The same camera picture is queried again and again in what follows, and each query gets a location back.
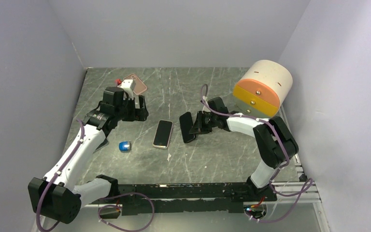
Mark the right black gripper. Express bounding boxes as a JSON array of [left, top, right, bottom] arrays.
[[190, 111, 217, 135]]

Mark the black phone case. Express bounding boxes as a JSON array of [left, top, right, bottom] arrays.
[[179, 112, 196, 144]]

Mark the pink phone case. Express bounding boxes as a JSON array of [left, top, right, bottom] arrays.
[[124, 73, 148, 95]]

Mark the black smartphone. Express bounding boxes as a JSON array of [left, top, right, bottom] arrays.
[[154, 120, 172, 148]]

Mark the beige phone case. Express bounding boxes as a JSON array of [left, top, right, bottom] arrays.
[[152, 119, 174, 150]]

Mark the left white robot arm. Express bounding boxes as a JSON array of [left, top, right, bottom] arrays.
[[28, 87, 149, 224]]

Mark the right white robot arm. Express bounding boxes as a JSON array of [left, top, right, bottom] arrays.
[[189, 97, 299, 201]]

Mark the blue grey small cylinder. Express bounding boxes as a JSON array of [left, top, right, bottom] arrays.
[[118, 141, 132, 153]]

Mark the round drawer cabinet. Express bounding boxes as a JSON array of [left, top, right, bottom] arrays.
[[232, 59, 293, 118]]

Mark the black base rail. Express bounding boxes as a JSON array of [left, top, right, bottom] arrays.
[[94, 182, 277, 216]]

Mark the aluminium frame rail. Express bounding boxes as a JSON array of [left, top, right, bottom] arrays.
[[39, 163, 321, 208]]

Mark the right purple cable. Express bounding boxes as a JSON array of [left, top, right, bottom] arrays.
[[200, 84, 315, 224]]

